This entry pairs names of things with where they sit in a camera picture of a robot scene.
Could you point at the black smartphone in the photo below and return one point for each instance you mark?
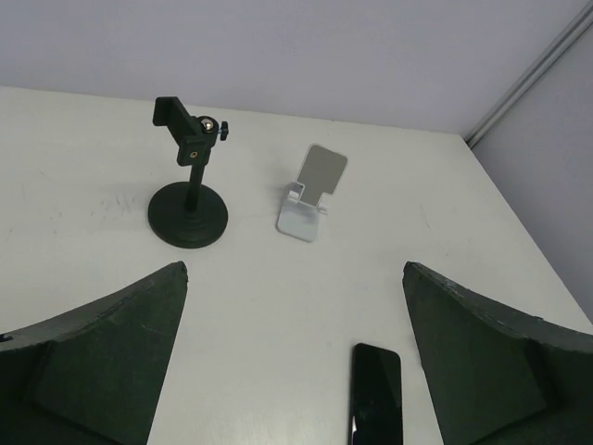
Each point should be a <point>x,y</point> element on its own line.
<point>375,397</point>

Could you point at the white folding phone stand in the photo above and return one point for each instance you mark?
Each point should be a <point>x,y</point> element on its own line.
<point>320,173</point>

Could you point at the aluminium frame post right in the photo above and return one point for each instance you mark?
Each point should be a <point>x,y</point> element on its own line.
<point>550,57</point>

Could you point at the black round-base clamp stand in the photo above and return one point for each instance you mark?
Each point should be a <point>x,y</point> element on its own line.
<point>188,214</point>

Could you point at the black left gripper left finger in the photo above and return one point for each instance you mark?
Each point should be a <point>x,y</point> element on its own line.
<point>93,375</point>

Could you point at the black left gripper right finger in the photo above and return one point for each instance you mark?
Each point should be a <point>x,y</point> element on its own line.
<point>497,375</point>

